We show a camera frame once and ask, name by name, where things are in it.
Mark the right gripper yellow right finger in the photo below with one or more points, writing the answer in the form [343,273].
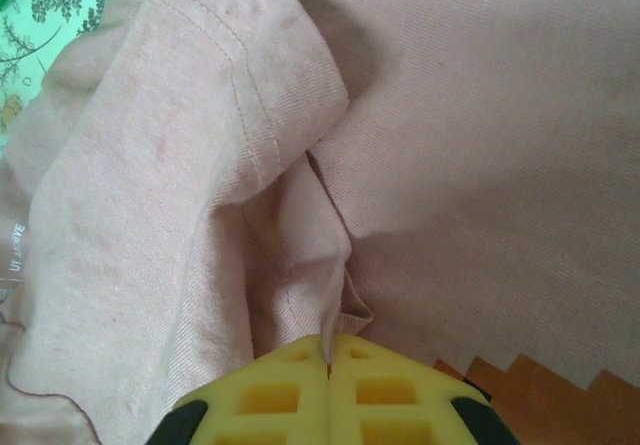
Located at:
[345,390]

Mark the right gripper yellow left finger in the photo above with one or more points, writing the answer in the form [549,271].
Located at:
[315,390]

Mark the pink printed t-shirt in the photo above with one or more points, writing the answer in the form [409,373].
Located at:
[450,165]

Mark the floral tablecloth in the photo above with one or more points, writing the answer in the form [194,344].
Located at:
[45,15]

